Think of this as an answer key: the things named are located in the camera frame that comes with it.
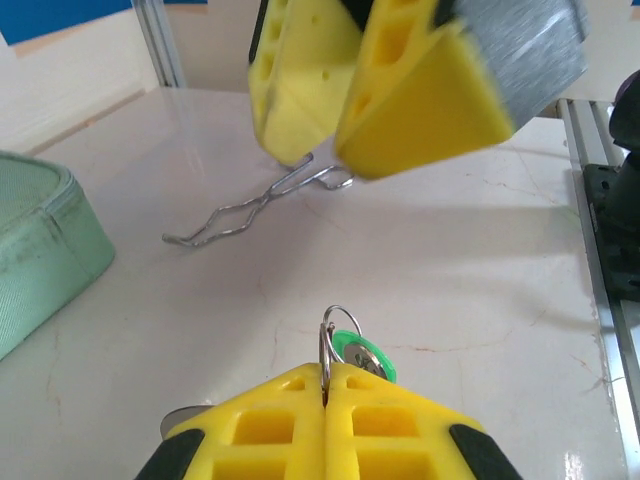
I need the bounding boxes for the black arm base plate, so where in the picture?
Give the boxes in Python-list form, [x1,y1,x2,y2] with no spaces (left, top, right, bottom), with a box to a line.
[583,163,640,301]

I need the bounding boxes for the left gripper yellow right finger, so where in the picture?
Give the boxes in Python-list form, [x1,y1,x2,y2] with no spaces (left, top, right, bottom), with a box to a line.
[325,362,524,480]

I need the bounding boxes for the silver metal keyring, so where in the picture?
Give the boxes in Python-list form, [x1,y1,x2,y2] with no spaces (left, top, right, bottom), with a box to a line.
[318,303,365,397]

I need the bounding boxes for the silver metal tongs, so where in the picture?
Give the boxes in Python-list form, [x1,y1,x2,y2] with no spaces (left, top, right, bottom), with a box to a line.
[162,152,357,249]

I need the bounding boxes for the mint green zipper case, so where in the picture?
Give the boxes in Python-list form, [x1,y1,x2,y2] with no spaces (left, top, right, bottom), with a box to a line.
[0,149,117,361]

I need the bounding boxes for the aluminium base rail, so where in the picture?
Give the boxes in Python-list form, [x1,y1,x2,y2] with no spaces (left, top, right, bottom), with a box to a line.
[557,97,640,480]

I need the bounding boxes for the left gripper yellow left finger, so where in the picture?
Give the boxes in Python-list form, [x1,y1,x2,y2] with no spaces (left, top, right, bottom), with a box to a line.
[132,362,327,480]

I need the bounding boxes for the aluminium frame post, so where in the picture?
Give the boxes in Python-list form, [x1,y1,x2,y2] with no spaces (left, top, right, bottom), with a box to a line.
[130,0,187,90]

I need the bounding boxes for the silver key green cap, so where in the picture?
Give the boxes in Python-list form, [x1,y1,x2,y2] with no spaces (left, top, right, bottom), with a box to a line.
[332,329,396,385]

